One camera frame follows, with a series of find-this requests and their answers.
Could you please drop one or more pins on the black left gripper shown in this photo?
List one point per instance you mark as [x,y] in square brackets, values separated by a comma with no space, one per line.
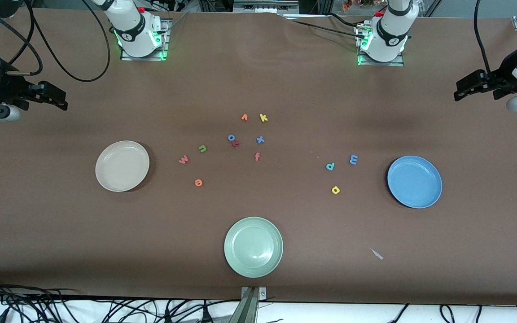
[502,77]

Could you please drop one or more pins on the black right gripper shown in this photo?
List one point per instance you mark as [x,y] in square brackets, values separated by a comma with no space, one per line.
[5,88]

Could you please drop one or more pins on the blue foam letter m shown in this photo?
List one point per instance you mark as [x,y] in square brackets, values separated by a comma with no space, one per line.
[353,159]

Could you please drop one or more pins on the red foam letter w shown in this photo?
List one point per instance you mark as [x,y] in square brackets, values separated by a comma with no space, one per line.
[183,159]

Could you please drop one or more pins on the teal foam letter p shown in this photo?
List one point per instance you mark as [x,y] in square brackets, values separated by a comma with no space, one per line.
[330,167]

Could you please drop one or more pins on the yellow foam letter d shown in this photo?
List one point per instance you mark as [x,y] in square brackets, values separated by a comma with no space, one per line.
[335,190]

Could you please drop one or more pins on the beige plate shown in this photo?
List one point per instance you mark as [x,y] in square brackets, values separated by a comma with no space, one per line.
[122,166]

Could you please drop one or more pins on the blue plate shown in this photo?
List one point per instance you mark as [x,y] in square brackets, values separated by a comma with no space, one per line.
[414,181]

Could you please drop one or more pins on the dried flowers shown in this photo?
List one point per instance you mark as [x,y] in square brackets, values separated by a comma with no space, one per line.
[359,3]

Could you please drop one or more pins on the brown table cover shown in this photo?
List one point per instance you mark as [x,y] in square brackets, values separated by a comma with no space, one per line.
[285,80]

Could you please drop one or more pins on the small white paper scrap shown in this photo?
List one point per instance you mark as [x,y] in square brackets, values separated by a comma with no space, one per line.
[376,254]

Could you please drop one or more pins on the pale green plate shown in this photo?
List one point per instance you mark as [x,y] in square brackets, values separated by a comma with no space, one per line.
[253,247]

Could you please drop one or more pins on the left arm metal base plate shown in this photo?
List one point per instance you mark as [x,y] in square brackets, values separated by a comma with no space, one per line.
[397,63]

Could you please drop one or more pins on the grey metal frame piece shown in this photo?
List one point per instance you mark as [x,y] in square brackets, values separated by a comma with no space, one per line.
[265,5]

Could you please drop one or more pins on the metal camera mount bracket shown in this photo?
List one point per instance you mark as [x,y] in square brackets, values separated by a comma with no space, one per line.
[248,305]

